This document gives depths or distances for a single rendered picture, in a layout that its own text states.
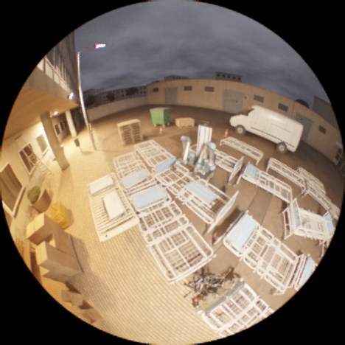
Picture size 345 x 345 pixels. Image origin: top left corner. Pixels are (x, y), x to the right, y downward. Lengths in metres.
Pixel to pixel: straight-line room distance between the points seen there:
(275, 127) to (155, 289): 9.40
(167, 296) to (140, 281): 0.60
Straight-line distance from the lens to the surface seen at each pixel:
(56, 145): 6.98
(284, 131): 8.93
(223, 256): 2.73
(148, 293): 2.61
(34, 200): 5.30
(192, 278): 2.54
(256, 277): 3.07
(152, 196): 2.57
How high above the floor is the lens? 2.52
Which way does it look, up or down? 39 degrees down
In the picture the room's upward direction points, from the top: 2 degrees counter-clockwise
